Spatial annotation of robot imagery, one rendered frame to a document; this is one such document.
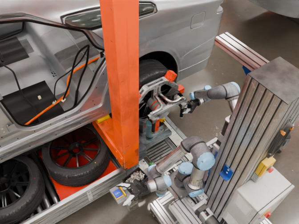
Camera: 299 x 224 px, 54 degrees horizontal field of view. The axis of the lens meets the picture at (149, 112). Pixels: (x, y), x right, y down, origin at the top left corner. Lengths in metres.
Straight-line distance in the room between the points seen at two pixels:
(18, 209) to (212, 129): 2.39
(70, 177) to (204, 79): 2.51
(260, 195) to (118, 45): 1.30
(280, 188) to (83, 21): 1.79
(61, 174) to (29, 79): 1.06
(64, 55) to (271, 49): 3.50
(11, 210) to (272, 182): 2.11
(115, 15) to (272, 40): 4.31
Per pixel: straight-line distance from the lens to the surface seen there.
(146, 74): 2.71
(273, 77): 1.57
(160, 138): 3.48
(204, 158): 1.84
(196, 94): 2.78
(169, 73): 2.77
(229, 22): 5.86
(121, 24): 1.67
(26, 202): 2.90
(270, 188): 2.14
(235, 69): 4.79
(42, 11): 2.23
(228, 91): 2.53
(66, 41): 3.43
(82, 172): 2.89
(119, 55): 1.78
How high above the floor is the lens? 2.99
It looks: 49 degrees down
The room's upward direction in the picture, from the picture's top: 2 degrees clockwise
